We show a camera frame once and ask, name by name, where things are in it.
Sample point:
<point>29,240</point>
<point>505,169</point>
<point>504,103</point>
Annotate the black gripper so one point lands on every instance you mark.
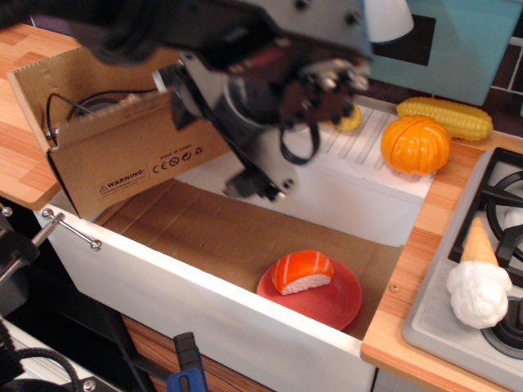
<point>272,128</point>

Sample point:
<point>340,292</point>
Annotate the brown cardboard box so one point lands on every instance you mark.
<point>105,130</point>

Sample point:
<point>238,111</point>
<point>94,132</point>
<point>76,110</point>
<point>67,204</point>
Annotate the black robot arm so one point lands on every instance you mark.
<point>254,69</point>

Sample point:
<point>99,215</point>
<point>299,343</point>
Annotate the cardboard sheet in sink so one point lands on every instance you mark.
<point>239,242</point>

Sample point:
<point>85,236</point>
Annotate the white toy sink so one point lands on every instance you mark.
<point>347,188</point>

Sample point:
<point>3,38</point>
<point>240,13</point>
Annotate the salmon sushi toy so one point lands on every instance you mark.
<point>301,271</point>

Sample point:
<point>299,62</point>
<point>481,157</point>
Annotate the small yellow corn piece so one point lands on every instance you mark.
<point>349,123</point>

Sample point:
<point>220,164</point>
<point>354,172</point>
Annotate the red plate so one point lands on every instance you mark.
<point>335,305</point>

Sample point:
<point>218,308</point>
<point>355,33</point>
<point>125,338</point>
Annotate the orange toy pumpkin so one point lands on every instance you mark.
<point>415,145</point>

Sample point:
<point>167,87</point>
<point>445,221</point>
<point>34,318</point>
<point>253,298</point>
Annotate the white lamp shade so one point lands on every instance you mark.
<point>387,20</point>

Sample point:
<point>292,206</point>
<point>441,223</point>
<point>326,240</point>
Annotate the yellow toy corn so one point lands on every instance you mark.
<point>461,121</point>

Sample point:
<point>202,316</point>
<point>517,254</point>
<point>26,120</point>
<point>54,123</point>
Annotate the toy ice cream cone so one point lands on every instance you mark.
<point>478,286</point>

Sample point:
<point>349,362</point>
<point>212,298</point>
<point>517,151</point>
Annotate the grey toy stove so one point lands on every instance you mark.
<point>493,194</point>

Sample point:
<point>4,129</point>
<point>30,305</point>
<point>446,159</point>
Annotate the blue black clamp handle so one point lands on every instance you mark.
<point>191,376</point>

